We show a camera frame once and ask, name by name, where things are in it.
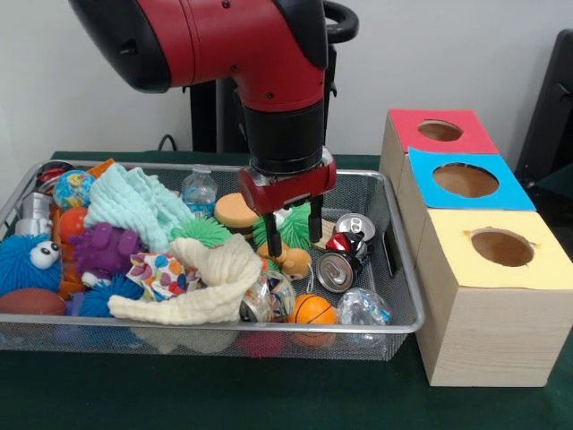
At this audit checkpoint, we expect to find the small brown animal plush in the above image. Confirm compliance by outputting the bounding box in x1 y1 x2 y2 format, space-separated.
257 244 313 282

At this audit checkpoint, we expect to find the purple spiky monster toy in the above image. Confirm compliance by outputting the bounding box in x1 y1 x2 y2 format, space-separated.
69 222 147 281

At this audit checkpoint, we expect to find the orange toy basketball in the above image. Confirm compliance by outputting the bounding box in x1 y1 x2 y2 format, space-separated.
286 294 337 326

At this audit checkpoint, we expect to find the brown toy football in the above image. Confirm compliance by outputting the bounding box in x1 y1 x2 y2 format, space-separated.
0 288 67 317

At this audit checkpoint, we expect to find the cream waffle cloth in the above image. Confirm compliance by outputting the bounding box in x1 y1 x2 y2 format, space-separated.
107 235 264 327

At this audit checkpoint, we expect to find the green spiky ball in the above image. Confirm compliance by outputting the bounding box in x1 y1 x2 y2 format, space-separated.
170 218 233 247

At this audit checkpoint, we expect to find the dark green tablecloth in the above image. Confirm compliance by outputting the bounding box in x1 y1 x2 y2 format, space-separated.
0 150 573 430
535 163 573 194

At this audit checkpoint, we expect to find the green spiky monster toy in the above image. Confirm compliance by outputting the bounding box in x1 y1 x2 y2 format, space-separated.
252 205 319 248

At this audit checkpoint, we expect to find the wooden box with three holes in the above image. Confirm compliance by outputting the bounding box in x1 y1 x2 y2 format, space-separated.
378 107 573 388

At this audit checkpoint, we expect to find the silver mesh bin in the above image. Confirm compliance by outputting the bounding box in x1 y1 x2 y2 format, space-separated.
0 159 426 363

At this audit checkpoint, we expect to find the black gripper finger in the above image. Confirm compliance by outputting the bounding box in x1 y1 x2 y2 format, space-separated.
262 211 285 261
308 195 324 243

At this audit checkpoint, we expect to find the black panel on stand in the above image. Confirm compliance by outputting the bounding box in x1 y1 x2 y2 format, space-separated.
514 29 573 189

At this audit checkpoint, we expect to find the round orange sponge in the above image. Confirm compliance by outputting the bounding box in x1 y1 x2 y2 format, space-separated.
213 193 261 239

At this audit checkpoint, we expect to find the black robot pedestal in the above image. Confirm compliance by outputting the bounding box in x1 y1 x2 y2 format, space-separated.
182 0 359 156

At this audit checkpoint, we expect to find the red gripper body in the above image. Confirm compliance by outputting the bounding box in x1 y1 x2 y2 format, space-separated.
236 159 338 219

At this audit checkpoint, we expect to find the blue spiky ball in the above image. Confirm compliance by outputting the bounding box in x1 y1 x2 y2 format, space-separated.
0 233 64 297

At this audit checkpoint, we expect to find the mint waffle cloth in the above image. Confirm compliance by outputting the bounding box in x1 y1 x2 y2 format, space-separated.
83 163 196 254

